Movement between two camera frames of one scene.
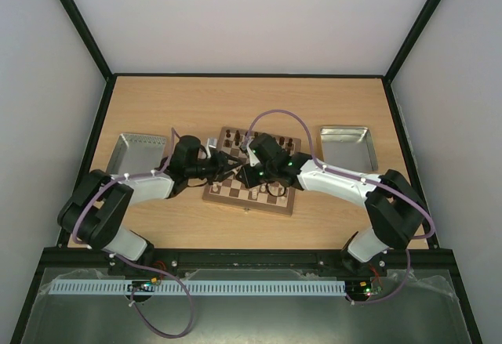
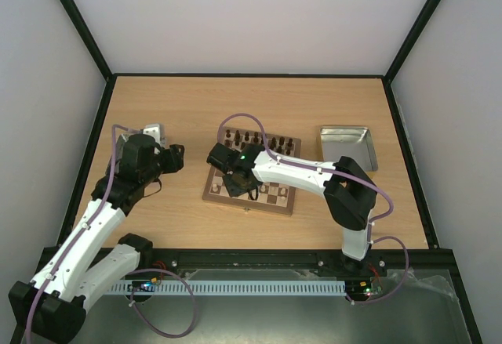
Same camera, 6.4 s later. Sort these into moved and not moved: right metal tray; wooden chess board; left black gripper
Moved: left black gripper
Not moved: wooden chess board; right metal tray
